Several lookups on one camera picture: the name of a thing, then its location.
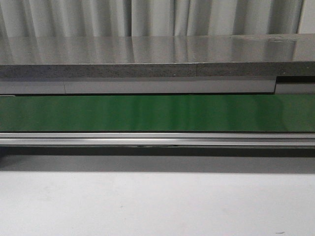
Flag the green conveyor belt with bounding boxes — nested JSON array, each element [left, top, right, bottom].
[[0, 94, 315, 132]]

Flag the grey conveyor back rail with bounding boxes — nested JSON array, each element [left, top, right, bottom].
[[0, 76, 315, 95]]

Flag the aluminium conveyor front rail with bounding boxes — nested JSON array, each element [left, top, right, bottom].
[[0, 132, 315, 147]]

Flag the grey stone slab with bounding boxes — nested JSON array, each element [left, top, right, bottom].
[[0, 34, 315, 78]]

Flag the white pleated curtain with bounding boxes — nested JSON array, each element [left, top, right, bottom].
[[0, 0, 303, 37]]

